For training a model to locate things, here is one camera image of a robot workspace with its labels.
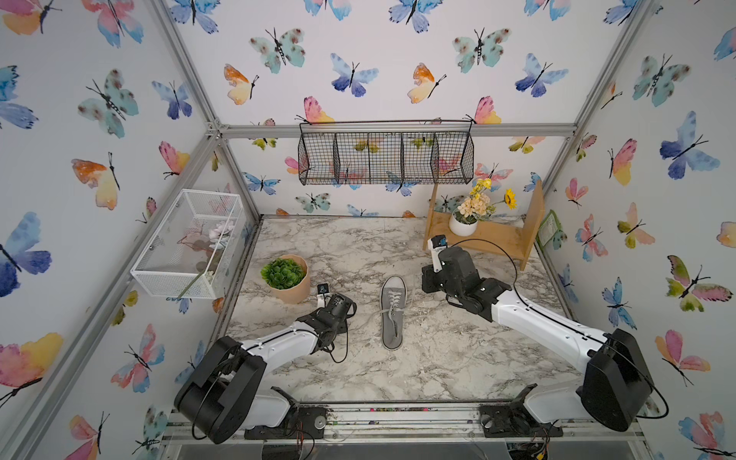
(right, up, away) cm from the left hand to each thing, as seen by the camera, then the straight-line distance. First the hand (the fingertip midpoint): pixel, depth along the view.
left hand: (337, 315), depth 92 cm
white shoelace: (+18, +5, 0) cm, 19 cm away
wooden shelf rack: (+61, +25, +13) cm, 67 cm away
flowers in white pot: (+44, +34, -1) cm, 56 cm away
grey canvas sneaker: (+17, -5, -9) cm, 20 cm away
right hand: (+27, +16, -9) cm, 32 cm away
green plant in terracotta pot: (-14, +12, -3) cm, 19 cm away
